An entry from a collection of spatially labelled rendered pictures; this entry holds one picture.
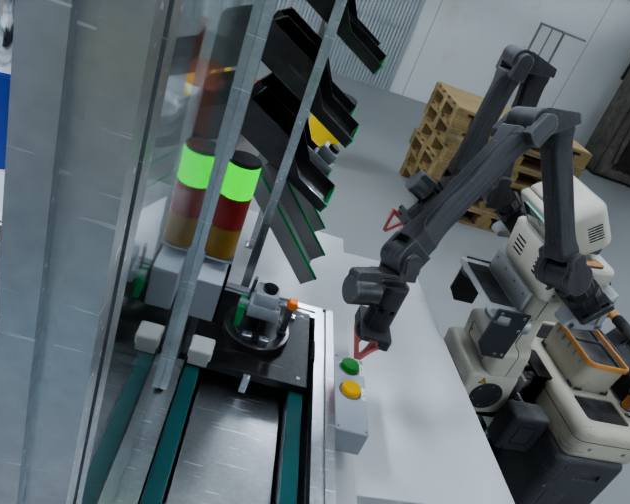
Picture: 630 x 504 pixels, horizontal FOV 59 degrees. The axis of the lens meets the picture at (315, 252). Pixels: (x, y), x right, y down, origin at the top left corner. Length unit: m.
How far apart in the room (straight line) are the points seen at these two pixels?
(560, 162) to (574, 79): 8.60
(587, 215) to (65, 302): 1.40
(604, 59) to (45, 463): 9.89
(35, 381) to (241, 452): 0.84
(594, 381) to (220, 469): 1.26
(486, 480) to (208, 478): 0.62
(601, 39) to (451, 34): 2.33
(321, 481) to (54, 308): 0.85
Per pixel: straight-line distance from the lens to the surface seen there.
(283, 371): 1.12
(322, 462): 1.03
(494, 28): 9.07
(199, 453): 1.02
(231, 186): 0.77
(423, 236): 1.06
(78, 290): 0.18
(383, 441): 1.26
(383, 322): 1.11
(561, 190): 1.29
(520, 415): 1.77
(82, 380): 0.20
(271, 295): 1.10
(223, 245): 0.82
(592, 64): 9.92
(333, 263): 1.74
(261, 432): 1.08
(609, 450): 1.90
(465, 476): 1.31
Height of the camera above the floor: 1.71
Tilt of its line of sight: 29 degrees down
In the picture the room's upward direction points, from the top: 22 degrees clockwise
